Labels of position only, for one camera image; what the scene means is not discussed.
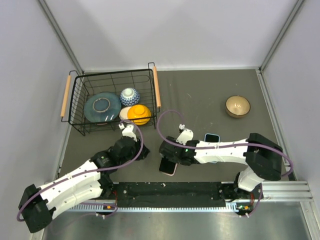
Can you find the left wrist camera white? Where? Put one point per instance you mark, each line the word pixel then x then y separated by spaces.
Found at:
pixel 128 130

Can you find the white slotted cable duct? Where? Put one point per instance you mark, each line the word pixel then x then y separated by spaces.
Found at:
pixel 227 207

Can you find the cream white bowl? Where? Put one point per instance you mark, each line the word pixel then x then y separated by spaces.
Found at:
pixel 123 114

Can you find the black wire basket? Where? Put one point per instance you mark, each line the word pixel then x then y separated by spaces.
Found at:
pixel 84 86

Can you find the yellow bowl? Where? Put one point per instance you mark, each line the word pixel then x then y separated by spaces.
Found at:
pixel 139 114

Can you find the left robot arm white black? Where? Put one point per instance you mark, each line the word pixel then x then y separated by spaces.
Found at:
pixel 40 205

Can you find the pink phone case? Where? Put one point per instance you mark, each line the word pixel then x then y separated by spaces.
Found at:
pixel 175 170

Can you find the right wooden basket handle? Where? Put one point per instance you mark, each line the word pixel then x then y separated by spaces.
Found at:
pixel 156 87

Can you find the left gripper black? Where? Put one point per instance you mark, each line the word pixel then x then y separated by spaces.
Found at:
pixel 144 152

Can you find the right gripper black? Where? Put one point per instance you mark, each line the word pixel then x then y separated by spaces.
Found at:
pixel 172 138

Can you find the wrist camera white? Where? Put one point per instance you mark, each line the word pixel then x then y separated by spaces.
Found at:
pixel 185 135
pixel 128 130

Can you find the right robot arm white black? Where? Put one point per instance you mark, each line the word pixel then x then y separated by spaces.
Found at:
pixel 261 156

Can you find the dark blue ceramic plate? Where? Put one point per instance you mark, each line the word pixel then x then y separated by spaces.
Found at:
pixel 102 107

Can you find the black smartphone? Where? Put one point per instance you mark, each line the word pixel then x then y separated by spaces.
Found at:
pixel 167 166

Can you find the gold brown bowl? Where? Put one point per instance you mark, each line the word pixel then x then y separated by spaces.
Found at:
pixel 237 106

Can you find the blue white patterned bowl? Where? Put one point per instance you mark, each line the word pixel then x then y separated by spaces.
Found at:
pixel 129 97

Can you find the wooden basket handle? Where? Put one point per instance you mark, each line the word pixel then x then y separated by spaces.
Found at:
pixel 65 96
pixel 156 87

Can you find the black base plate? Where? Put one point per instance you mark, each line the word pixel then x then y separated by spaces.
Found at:
pixel 176 194

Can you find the left wooden basket handle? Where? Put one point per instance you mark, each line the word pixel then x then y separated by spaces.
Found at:
pixel 65 96

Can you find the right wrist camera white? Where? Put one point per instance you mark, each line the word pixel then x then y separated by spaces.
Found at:
pixel 185 135

